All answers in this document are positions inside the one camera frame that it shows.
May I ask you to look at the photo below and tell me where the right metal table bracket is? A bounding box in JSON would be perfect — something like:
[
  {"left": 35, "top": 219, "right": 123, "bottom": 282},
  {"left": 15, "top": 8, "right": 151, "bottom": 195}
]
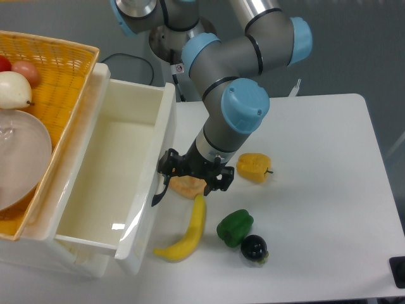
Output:
[{"left": 288, "top": 79, "right": 301, "bottom": 98}]

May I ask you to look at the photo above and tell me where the red tomato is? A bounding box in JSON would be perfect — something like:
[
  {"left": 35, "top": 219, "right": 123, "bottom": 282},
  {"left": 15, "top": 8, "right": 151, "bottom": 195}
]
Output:
[{"left": 0, "top": 56, "right": 12, "bottom": 72}]

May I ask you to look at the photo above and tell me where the yellow banana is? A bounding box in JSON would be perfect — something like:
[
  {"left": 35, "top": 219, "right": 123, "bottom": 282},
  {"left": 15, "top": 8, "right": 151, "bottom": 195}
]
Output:
[{"left": 153, "top": 194, "right": 206, "bottom": 262}]

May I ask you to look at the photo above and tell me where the dark purple eggplant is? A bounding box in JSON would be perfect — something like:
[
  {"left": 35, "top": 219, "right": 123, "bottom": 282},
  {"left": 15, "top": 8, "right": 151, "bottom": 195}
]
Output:
[{"left": 240, "top": 234, "right": 269, "bottom": 264}]

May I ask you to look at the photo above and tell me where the yellow woven basket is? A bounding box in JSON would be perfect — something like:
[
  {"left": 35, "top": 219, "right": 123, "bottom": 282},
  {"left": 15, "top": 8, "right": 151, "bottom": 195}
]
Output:
[{"left": 1, "top": 30, "right": 99, "bottom": 241}]

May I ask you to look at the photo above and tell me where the beige plate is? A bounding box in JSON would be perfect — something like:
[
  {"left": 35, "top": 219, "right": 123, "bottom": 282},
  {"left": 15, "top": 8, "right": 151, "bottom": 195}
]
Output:
[{"left": 1, "top": 110, "right": 52, "bottom": 210}]

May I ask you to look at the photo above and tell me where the black cable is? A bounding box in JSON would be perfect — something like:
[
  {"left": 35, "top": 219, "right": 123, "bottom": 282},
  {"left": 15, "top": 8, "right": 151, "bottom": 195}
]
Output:
[{"left": 100, "top": 52, "right": 155, "bottom": 86}]

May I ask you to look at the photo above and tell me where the white drawer cabinet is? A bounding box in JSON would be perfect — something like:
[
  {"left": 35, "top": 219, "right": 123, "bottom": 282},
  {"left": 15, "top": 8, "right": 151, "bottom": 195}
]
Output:
[{"left": 1, "top": 63, "right": 111, "bottom": 277}]

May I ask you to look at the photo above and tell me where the toasted bread slice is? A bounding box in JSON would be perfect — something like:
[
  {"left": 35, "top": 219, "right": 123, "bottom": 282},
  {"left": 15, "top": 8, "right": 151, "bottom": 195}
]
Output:
[{"left": 169, "top": 175, "right": 206, "bottom": 200}]

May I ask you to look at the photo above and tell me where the green bell pepper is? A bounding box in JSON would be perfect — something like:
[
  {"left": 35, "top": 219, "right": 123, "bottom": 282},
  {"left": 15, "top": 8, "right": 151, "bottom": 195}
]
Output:
[{"left": 216, "top": 209, "right": 254, "bottom": 248}]

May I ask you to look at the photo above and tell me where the white pear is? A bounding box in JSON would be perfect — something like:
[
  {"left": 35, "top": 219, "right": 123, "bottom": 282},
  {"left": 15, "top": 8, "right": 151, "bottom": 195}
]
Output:
[{"left": 1, "top": 71, "right": 33, "bottom": 110}]

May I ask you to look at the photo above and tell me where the white drawer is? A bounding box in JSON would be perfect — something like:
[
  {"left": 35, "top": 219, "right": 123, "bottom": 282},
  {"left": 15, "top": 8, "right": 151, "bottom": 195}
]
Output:
[{"left": 55, "top": 80, "right": 176, "bottom": 277}]

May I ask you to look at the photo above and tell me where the black corner device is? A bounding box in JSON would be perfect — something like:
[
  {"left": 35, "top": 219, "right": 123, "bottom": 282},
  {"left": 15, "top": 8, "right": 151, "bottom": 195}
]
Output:
[{"left": 389, "top": 256, "right": 405, "bottom": 289}]

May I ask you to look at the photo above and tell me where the pink peach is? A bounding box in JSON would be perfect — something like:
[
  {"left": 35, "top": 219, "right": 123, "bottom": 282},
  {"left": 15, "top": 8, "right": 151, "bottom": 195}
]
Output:
[{"left": 11, "top": 61, "right": 41, "bottom": 87}]

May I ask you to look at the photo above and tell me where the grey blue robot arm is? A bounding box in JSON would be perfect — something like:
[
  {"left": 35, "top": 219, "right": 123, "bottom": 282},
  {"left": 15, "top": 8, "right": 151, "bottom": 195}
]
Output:
[{"left": 110, "top": 1, "right": 313, "bottom": 194}]

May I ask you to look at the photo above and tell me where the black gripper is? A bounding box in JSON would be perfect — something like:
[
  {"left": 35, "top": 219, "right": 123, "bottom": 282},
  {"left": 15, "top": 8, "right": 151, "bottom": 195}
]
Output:
[{"left": 157, "top": 144, "right": 235, "bottom": 196}]

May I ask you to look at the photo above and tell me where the yellow bell pepper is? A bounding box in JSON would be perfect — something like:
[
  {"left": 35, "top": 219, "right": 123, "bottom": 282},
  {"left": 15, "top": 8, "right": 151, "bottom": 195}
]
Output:
[{"left": 236, "top": 153, "right": 273, "bottom": 183}]

